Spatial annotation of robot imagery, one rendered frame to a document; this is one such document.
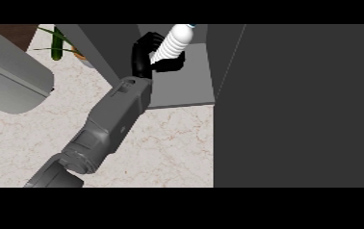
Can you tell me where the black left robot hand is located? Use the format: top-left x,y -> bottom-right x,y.
130,31 -> 188,80

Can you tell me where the white ribbed water bottle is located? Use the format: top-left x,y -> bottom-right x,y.
149,23 -> 198,64

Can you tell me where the grey cabinet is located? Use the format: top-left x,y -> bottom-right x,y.
55,23 -> 217,111

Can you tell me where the dark grey cabinet door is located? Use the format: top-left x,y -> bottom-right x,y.
206,23 -> 364,189

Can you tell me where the green leafy plant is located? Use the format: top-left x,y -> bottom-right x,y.
31,25 -> 81,62

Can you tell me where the pale grey rounded appliance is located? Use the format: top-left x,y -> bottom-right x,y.
0,35 -> 56,115

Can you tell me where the dark brown wooden panel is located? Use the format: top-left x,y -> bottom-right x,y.
0,23 -> 41,53

